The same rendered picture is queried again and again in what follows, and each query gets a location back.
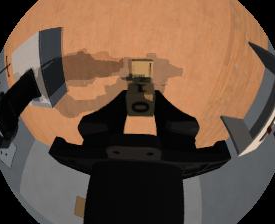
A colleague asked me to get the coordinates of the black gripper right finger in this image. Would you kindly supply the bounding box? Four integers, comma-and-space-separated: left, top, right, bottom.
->
154, 90, 200, 152

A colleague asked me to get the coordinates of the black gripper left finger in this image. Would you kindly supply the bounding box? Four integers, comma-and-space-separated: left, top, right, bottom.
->
77, 90, 128, 148

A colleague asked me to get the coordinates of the tan calendar cube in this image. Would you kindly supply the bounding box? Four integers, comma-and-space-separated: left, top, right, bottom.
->
126, 83, 156, 117
135, 78, 150, 83

